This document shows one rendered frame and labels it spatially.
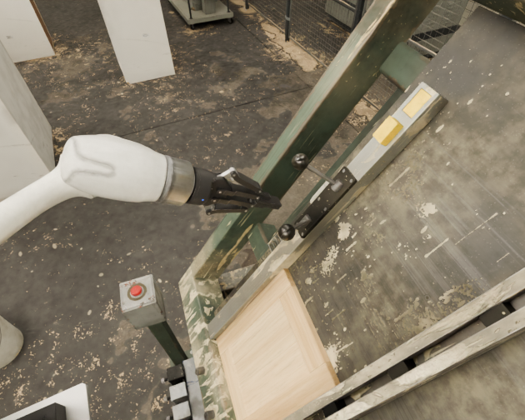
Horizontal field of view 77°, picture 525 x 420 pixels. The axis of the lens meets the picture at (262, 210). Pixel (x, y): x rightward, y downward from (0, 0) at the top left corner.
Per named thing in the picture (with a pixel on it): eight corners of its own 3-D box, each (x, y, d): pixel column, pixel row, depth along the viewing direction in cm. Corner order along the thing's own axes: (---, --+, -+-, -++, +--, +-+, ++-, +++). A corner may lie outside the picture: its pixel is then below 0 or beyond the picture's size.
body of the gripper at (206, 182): (191, 156, 65) (231, 166, 70) (175, 186, 69) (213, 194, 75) (199, 181, 60) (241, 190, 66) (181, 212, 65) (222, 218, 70)
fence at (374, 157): (217, 324, 115) (207, 325, 112) (432, 88, 66) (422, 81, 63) (220, 338, 112) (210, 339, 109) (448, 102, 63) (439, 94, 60)
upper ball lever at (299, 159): (336, 189, 77) (288, 160, 74) (346, 177, 75) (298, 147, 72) (337, 197, 74) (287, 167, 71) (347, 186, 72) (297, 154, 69)
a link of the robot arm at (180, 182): (147, 179, 67) (175, 185, 70) (152, 212, 61) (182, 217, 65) (163, 144, 62) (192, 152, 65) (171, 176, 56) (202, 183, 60)
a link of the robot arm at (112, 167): (174, 152, 57) (152, 146, 67) (72, 125, 47) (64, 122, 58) (160, 212, 58) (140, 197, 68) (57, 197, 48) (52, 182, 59)
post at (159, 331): (177, 362, 190) (142, 307, 132) (188, 358, 191) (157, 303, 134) (180, 372, 186) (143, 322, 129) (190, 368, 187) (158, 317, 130)
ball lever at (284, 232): (298, 219, 83) (272, 233, 72) (307, 208, 81) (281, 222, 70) (309, 230, 82) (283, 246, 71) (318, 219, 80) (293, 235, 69)
